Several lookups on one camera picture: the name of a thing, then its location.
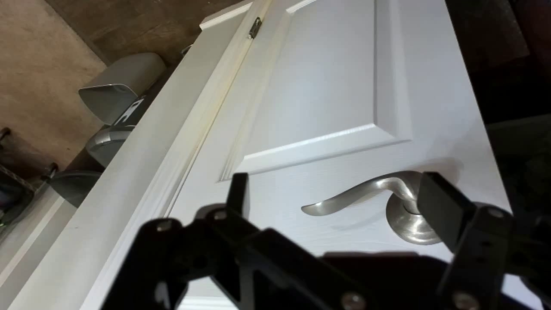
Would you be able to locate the silver lever door handle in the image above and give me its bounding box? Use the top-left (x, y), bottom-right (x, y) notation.
top-left (300, 169), bottom-right (446, 246)

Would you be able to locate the silver lidded waste bin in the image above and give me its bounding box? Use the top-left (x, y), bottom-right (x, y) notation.
top-left (85, 122), bottom-right (138, 169)

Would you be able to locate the black waste bin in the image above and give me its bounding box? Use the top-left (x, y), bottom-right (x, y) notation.
top-left (48, 169), bottom-right (105, 208)

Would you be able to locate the white panelled closet door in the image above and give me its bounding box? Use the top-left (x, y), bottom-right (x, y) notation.
top-left (79, 0), bottom-right (544, 310)

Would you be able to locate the grey plastic waste bin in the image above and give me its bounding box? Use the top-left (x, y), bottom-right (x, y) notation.
top-left (78, 52), bottom-right (169, 126)

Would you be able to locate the dark metal door hinge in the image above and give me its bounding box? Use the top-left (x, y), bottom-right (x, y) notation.
top-left (248, 16), bottom-right (265, 41)

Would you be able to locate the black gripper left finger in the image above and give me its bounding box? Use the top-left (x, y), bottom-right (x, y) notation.
top-left (102, 171), bottom-right (369, 310)

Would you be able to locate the white door frame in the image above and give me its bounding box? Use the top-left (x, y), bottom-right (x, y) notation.
top-left (0, 0), bottom-right (272, 310)

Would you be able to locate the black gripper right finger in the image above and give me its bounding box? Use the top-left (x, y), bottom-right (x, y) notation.
top-left (417, 169), bottom-right (551, 310)

